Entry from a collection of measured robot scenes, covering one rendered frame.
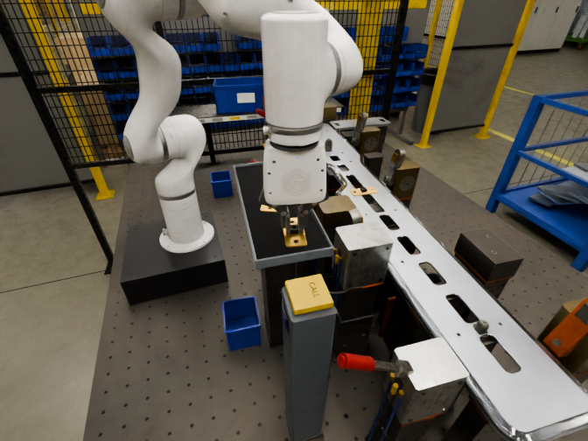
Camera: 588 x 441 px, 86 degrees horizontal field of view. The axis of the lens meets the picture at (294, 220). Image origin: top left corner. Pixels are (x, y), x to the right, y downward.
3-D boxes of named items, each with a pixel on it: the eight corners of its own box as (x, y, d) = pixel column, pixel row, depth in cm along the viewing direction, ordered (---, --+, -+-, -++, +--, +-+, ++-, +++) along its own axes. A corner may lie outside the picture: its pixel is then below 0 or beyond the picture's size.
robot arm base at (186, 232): (157, 256, 106) (141, 209, 96) (163, 225, 121) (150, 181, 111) (214, 248, 109) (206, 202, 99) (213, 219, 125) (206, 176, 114)
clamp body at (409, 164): (408, 245, 127) (430, 166, 106) (381, 250, 125) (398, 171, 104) (399, 235, 132) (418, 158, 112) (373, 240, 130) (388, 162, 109)
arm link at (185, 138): (151, 191, 106) (131, 118, 92) (202, 174, 115) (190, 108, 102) (166, 205, 98) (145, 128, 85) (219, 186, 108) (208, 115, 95)
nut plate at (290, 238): (307, 246, 56) (307, 241, 55) (285, 248, 55) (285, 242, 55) (300, 218, 62) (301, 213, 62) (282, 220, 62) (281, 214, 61)
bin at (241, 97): (277, 110, 161) (276, 83, 153) (216, 114, 157) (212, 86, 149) (274, 101, 174) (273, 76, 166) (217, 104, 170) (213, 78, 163)
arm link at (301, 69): (301, 105, 52) (254, 117, 47) (303, 8, 44) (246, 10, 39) (339, 118, 46) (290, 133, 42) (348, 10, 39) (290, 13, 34)
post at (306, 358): (324, 436, 72) (340, 314, 46) (291, 445, 71) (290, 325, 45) (313, 402, 78) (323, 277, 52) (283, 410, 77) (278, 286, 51)
